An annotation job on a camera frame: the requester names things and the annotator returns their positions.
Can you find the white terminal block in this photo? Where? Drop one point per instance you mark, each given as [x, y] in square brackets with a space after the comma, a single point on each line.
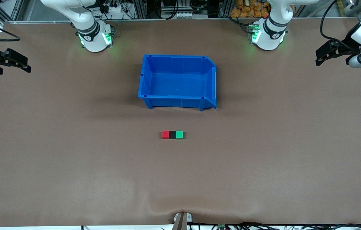
[190, 15]

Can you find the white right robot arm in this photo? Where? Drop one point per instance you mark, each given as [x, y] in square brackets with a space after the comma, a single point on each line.
[87, 28]

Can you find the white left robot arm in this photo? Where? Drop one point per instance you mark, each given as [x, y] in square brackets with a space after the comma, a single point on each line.
[273, 28]

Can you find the white power strip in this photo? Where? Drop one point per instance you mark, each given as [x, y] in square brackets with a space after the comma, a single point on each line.
[115, 8]

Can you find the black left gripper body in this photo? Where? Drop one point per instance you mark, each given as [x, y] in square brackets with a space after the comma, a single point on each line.
[347, 45]

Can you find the orange packets pile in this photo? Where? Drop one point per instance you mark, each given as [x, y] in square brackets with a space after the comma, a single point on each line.
[247, 9]

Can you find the large table cover mat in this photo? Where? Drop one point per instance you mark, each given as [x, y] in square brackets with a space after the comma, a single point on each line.
[180, 179]

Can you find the red cube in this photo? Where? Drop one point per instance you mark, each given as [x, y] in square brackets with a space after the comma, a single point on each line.
[165, 134]

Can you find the black cube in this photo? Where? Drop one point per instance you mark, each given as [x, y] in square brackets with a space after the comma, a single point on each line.
[172, 135]

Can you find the metal table edge clamp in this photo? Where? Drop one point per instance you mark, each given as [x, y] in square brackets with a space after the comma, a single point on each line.
[183, 221]

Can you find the small green connector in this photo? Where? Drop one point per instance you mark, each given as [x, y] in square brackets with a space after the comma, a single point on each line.
[221, 226]

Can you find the blue plastic storage bin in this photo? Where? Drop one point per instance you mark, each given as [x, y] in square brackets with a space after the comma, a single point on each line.
[177, 84]

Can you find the green cube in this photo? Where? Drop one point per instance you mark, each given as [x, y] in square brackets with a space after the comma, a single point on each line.
[179, 134]

